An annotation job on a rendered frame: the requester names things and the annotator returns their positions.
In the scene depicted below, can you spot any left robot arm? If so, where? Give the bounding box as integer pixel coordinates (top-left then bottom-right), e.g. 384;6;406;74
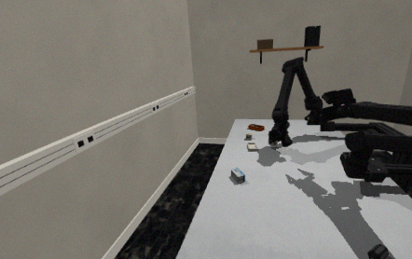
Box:
322;89;412;175

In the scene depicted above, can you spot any orange digital multimeter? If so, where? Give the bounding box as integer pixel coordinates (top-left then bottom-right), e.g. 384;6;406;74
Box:
248;124;264;131

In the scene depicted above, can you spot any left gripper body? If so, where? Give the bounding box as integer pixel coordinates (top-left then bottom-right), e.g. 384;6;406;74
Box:
314;109;339;123

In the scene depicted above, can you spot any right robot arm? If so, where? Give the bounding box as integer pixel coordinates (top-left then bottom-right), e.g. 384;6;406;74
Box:
271;57;323;147

